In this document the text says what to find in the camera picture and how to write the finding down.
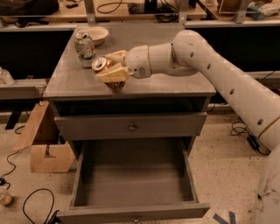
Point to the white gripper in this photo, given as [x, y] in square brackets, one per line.
[138, 61]

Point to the orange soda can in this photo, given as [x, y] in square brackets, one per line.
[103, 63]

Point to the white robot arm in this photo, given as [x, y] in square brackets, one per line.
[254, 103]

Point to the green white soda can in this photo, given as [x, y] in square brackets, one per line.
[85, 49]

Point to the grey wooden drawer cabinet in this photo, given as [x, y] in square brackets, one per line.
[74, 91]

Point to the grey top drawer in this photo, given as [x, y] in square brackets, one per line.
[90, 127]

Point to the open grey middle drawer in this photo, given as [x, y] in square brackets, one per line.
[133, 180]

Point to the white bowl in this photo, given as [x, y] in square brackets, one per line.
[97, 34]

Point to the wooden back workbench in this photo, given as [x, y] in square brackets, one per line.
[178, 10]

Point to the wooden block stand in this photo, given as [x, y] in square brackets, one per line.
[41, 136]

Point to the clear plastic bag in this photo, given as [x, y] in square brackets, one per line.
[5, 78]

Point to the black bag on bench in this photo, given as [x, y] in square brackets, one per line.
[28, 7]

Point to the plastic cup on floor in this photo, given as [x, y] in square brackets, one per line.
[5, 197]

